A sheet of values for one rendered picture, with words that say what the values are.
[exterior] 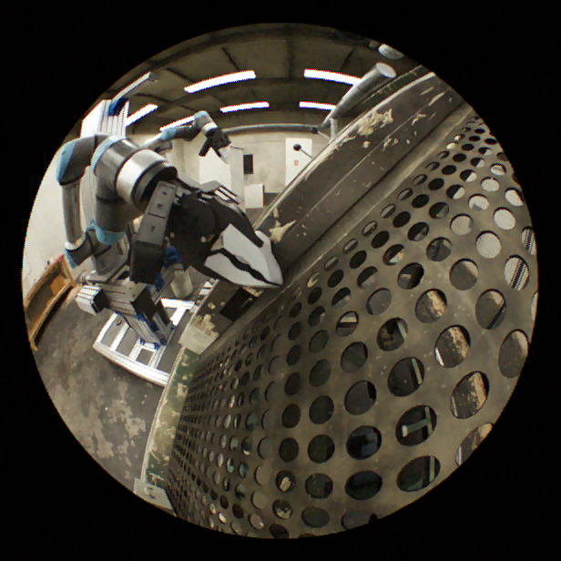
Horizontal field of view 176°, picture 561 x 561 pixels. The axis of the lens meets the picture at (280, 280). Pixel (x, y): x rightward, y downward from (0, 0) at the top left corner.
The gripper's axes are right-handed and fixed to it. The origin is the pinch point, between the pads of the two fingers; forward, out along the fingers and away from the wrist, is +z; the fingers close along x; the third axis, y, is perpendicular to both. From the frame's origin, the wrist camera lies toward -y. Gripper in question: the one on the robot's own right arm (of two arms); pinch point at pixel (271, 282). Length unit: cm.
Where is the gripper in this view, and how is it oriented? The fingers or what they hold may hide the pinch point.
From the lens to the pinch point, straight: 21.4
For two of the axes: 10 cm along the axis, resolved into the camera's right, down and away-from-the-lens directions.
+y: 0.9, -5.8, 8.1
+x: -6.3, 6.0, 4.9
